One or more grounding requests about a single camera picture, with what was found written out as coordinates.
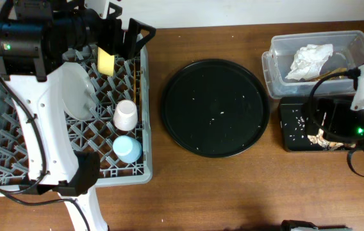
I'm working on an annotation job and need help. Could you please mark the round black tray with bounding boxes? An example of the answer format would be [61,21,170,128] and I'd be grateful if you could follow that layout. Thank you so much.
[160,59,270,158]

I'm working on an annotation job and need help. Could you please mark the grey dishwasher rack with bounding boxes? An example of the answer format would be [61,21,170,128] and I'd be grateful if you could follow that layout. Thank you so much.
[0,45,153,191]

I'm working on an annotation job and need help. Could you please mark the grey plate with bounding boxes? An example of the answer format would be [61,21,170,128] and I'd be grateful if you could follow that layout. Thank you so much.
[61,62,96,121]

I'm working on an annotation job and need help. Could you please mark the clear plastic bin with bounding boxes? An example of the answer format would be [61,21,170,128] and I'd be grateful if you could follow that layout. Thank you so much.
[262,31,364,99]

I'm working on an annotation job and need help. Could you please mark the black rectangular bin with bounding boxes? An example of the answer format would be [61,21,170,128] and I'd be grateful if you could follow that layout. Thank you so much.
[278,97,352,152]

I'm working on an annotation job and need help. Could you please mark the blue cup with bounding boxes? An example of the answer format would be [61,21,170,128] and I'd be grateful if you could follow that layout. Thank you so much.
[113,135,142,164]

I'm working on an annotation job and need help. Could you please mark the food scraps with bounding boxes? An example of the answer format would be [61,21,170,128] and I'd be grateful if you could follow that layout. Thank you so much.
[307,129,356,151]

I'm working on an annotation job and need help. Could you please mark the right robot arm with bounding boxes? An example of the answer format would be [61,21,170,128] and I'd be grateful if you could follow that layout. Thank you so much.
[302,97,364,151]

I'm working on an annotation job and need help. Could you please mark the yellow bowl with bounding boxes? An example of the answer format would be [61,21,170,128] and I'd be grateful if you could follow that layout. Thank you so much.
[97,47,115,76]

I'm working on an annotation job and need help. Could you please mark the pink cup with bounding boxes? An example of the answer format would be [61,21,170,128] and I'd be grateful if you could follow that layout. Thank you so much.
[113,99,138,131]

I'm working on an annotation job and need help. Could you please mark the gold snack wrapper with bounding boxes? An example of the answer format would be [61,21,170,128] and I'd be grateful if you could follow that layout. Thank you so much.
[308,67,347,81]

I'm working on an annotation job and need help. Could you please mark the white tissue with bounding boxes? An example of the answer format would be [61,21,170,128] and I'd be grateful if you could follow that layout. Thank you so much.
[285,44,333,81]

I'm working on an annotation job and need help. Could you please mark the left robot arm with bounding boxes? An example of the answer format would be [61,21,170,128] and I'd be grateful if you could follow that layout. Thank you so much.
[0,1,156,230]

